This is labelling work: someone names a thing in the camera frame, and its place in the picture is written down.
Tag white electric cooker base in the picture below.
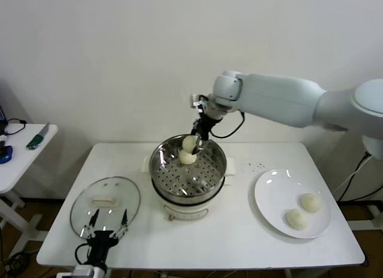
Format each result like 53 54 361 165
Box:
140 154 237 222

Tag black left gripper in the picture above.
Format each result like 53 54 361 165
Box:
78 208 129 266

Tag white steamed baozi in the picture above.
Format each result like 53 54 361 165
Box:
300 193 323 213
178 149 197 166
182 135 198 152
286 208 308 230

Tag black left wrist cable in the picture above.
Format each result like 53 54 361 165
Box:
74 243 91 265

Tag knife with green handle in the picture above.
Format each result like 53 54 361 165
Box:
26 122 50 151

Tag black and white power cable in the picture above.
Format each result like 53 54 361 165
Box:
333 151 383 203

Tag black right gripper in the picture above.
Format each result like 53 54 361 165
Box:
191 112 224 155

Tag white round plate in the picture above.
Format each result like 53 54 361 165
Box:
254 169 332 239

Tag white side table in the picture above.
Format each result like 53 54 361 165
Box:
0 124 59 258

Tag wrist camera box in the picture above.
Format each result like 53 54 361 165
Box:
71 265 96 278
191 93 210 110

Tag perforated steel steamer basket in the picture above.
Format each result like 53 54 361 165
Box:
148 134 227 204

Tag black cable on side table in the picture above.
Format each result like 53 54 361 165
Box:
4 118 28 136

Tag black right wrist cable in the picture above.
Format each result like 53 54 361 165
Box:
209 109 246 139

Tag glass lid with white handle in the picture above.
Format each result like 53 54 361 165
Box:
69 176 141 239

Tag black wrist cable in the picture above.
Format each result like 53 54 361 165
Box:
209 109 246 139
74 243 91 265

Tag dark blue computer mouse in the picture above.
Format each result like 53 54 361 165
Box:
0 145 14 165

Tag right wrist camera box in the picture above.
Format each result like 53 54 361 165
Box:
191 93 210 110

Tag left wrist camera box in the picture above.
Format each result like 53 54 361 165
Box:
71 265 96 278

